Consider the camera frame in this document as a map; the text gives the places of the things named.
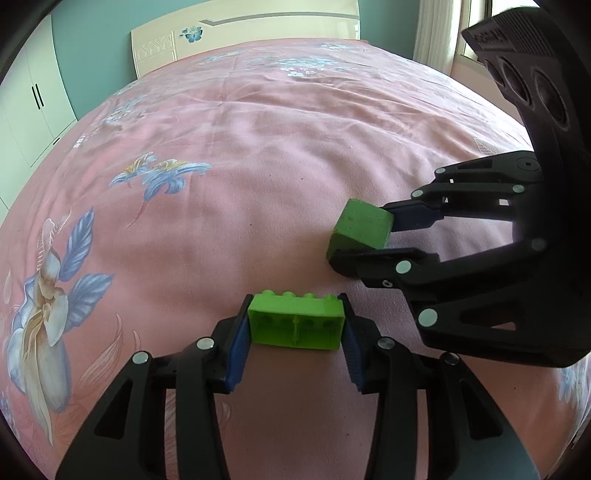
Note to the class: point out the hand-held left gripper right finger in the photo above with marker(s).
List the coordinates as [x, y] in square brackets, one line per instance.
[353, 355]

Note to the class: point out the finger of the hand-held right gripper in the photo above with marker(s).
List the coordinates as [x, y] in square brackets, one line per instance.
[415, 217]
[369, 265]

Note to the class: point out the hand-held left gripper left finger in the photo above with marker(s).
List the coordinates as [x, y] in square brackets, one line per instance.
[238, 350]

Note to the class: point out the green wooden block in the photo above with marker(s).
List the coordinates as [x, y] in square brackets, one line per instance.
[360, 226]

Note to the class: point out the green plastic building brick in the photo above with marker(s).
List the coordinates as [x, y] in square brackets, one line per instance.
[295, 323]

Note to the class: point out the pink floral bedspread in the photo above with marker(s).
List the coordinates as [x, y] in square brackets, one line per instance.
[231, 161]

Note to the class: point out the white curtain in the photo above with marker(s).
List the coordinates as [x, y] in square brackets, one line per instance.
[434, 37]

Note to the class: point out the window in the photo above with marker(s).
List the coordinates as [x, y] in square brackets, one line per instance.
[473, 14]

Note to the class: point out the cream headboard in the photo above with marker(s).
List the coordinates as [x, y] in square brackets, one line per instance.
[157, 50]

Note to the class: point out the white wardrobe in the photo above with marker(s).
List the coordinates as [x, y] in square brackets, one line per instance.
[27, 92]

